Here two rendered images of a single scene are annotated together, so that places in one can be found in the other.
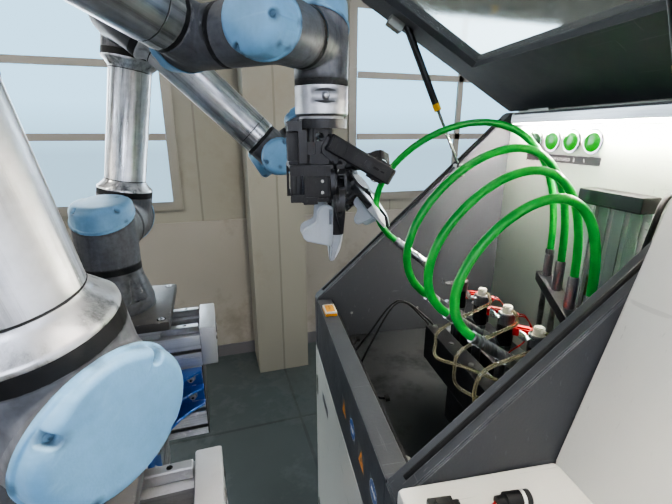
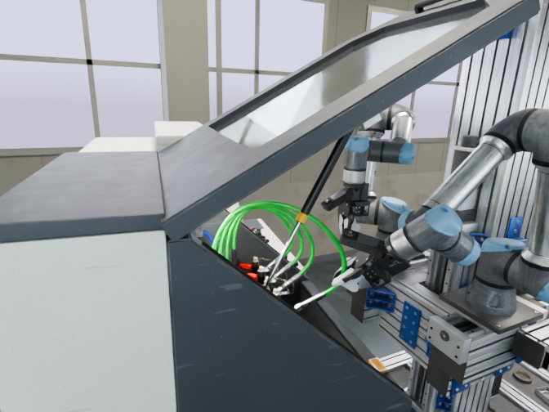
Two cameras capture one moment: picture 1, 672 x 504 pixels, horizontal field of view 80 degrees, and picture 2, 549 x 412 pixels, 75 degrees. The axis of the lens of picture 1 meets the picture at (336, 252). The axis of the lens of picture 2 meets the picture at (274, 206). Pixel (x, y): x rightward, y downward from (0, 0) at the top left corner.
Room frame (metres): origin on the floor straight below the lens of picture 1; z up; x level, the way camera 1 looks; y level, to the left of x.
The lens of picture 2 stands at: (1.76, -0.41, 1.68)
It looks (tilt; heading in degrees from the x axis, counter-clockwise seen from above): 17 degrees down; 172
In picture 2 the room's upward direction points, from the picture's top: 2 degrees clockwise
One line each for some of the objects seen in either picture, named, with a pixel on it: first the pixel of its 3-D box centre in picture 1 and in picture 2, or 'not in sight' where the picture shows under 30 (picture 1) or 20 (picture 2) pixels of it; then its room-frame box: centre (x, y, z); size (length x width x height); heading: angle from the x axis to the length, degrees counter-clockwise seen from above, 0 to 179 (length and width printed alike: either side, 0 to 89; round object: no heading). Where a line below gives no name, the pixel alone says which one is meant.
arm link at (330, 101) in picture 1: (321, 104); (354, 176); (0.60, 0.02, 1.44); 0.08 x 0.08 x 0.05
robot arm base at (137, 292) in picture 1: (114, 284); (493, 290); (0.79, 0.47, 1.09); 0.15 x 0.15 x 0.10
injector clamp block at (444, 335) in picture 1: (482, 396); not in sight; (0.66, -0.28, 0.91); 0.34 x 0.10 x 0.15; 11
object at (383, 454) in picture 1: (349, 389); (338, 342); (0.74, -0.03, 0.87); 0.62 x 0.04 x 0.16; 11
